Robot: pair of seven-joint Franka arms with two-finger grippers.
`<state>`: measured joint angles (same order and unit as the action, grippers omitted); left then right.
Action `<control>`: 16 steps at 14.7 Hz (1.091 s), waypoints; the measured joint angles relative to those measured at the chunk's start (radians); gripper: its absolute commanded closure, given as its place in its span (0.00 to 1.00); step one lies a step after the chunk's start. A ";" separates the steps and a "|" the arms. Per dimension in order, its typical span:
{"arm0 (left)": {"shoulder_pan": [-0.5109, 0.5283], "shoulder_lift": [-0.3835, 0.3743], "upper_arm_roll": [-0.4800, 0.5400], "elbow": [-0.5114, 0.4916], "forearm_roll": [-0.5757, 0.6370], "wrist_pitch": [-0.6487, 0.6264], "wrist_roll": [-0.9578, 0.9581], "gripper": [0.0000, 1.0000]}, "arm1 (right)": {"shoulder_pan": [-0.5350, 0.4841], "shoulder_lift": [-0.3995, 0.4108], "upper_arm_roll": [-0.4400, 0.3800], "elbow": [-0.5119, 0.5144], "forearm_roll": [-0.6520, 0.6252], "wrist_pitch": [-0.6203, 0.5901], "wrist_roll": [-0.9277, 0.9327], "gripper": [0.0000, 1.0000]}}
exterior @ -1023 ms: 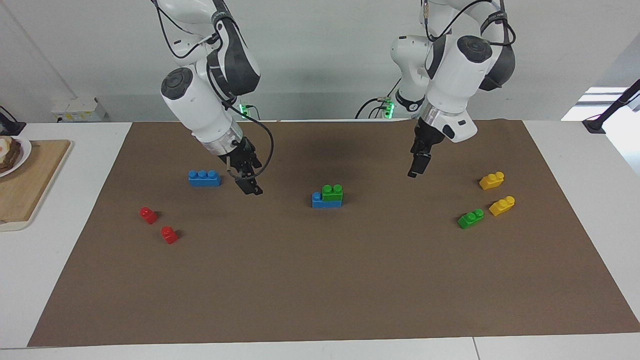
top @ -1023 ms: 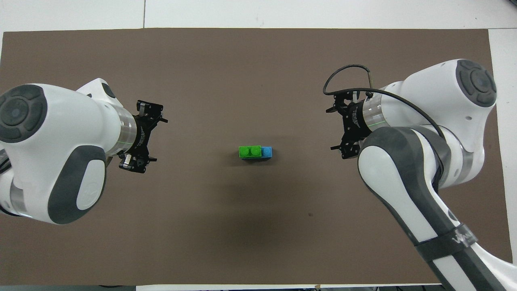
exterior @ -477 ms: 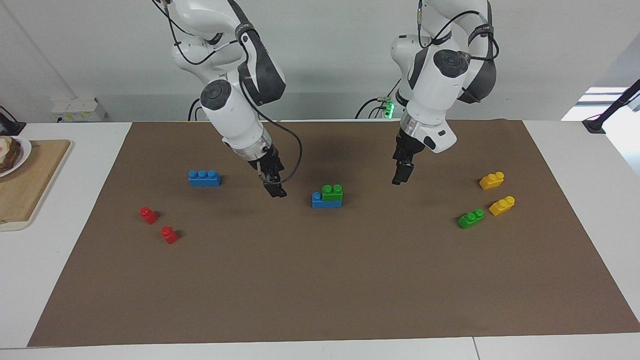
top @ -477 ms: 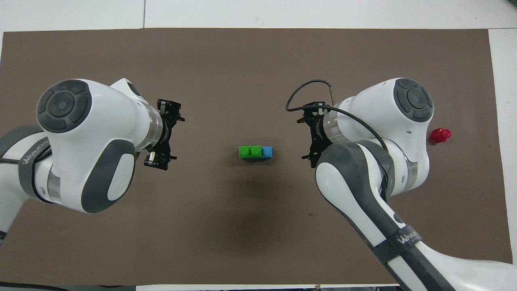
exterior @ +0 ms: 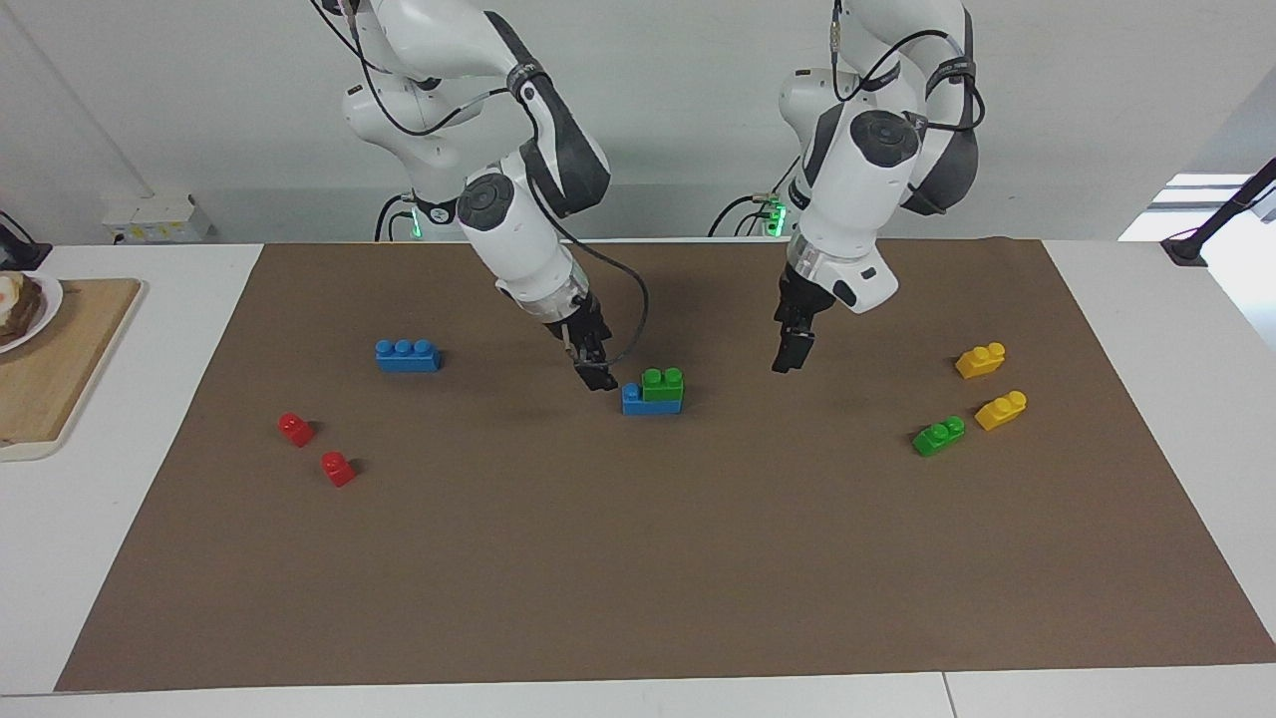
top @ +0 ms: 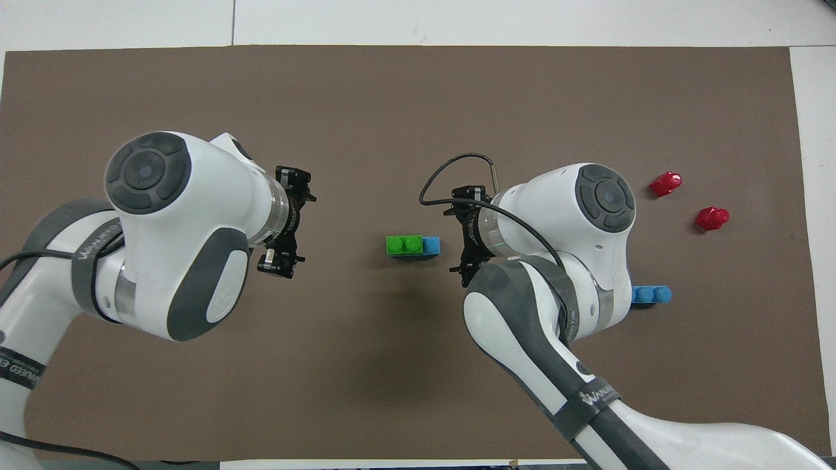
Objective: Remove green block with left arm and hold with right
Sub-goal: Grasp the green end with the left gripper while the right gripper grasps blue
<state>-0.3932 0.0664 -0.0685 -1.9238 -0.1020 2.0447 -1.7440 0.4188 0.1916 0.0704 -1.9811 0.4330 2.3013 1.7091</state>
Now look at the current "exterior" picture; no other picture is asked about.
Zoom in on wooden cutting board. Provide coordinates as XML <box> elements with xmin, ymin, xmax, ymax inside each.
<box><xmin>0</xmin><ymin>278</ymin><xmax>147</xmax><ymax>462</ymax></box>

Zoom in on brown table mat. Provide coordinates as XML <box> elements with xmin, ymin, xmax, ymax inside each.
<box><xmin>55</xmin><ymin>237</ymin><xmax>1276</xmax><ymax>692</ymax></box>

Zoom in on black right base cable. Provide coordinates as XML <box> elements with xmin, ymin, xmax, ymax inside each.
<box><xmin>375</xmin><ymin>192</ymin><xmax>418</xmax><ymax>241</ymax></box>

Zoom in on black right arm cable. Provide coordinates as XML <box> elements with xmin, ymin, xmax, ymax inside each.
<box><xmin>311</xmin><ymin>0</ymin><xmax>652</xmax><ymax>367</ymax></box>

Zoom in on black left base cable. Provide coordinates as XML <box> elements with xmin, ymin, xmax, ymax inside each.
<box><xmin>709</xmin><ymin>192</ymin><xmax>784</xmax><ymax>238</ymax></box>

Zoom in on white power strip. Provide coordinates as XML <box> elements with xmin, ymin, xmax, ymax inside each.
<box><xmin>103</xmin><ymin>192</ymin><xmax>213</xmax><ymax>245</ymax></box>

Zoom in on blue three-stud toy block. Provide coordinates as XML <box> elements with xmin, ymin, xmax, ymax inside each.
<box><xmin>375</xmin><ymin>338</ymin><xmax>442</xmax><ymax>374</ymax></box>
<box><xmin>621</xmin><ymin>383</ymin><xmax>685</xmax><ymax>416</ymax></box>

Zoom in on yellow two-stud toy block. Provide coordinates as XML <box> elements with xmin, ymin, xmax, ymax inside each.
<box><xmin>954</xmin><ymin>342</ymin><xmax>1007</xmax><ymax>380</ymax></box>
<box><xmin>974</xmin><ymin>390</ymin><xmax>1029</xmax><ymax>432</ymax></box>

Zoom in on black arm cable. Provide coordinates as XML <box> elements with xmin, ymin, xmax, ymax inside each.
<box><xmin>829</xmin><ymin>0</ymin><xmax>988</xmax><ymax>136</ymax></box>
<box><xmin>311</xmin><ymin>0</ymin><xmax>652</xmax><ymax>367</ymax></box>

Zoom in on brown bread slices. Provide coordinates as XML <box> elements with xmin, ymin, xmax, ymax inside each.
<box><xmin>0</xmin><ymin>271</ymin><xmax>45</xmax><ymax>347</ymax></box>

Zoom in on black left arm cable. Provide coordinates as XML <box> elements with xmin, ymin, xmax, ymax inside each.
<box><xmin>829</xmin><ymin>0</ymin><xmax>988</xmax><ymax>136</ymax></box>

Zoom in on black clamp mount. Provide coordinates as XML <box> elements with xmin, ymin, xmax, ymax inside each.
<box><xmin>0</xmin><ymin>209</ymin><xmax>53</xmax><ymax>272</ymax></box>

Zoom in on white plate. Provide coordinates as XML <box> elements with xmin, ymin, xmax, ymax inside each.
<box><xmin>0</xmin><ymin>271</ymin><xmax>64</xmax><ymax>354</ymax></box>

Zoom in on black base cable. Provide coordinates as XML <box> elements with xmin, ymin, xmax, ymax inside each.
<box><xmin>709</xmin><ymin>192</ymin><xmax>784</xmax><ymax>238</ymax></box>
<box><xmin>375</xmin><ymin>192</ymin><xmax>418</xmax><ymax>241</ymax></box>

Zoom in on black camera stand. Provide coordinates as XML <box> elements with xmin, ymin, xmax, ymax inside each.
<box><xmin>1161</xmin><ymin>158</ymin><xmax>1276</xmax><ymax>267</ymax></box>

